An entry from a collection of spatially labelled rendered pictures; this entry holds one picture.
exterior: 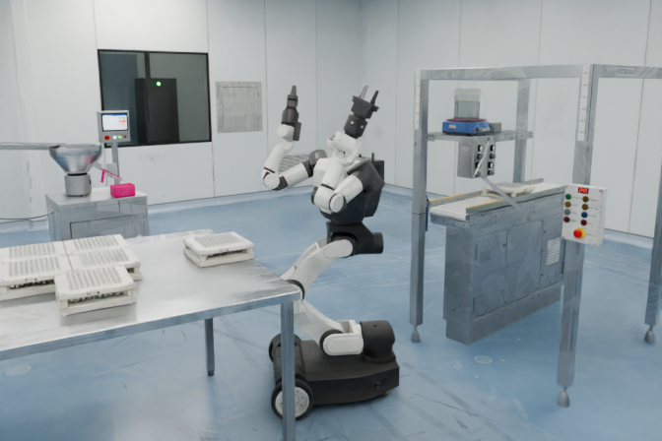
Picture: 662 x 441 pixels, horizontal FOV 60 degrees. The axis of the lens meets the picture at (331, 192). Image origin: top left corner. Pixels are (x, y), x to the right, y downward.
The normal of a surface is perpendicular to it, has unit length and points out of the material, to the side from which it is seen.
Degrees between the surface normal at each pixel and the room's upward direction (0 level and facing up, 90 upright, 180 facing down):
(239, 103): 90
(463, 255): 90
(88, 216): 90
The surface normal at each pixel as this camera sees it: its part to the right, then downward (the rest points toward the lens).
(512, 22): -0.81, 0.11
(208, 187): 0.59, 0.15
